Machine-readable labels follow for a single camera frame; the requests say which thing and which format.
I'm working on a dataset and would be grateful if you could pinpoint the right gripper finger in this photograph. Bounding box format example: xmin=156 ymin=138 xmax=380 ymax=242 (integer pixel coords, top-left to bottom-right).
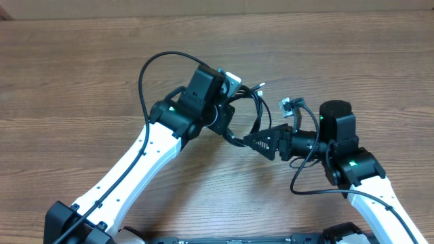
xmin=254 ymin=123 xmax=289 ymax=136
xmin=243 ymin=131 xmax=279 ymax=161

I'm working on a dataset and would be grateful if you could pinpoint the black cable bundle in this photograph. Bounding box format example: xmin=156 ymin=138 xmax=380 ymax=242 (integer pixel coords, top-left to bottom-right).
xmin=222 ymin=81 xmax=273 ymax=148

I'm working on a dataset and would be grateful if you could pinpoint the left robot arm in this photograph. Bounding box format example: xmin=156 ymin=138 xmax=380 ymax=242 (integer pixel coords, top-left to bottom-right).
xmin=43 ymin=64 xmax=241 ymax=243

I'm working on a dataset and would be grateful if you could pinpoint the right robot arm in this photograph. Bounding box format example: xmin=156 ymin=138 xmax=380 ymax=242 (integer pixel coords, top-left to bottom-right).
xmin=243 ymin=98 xmax=426 ymax=243

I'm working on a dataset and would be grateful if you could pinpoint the cardboard wall panel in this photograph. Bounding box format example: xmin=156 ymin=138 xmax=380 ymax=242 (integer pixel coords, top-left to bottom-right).
xmin=1 ymin=0 xmax=433 ymax=20

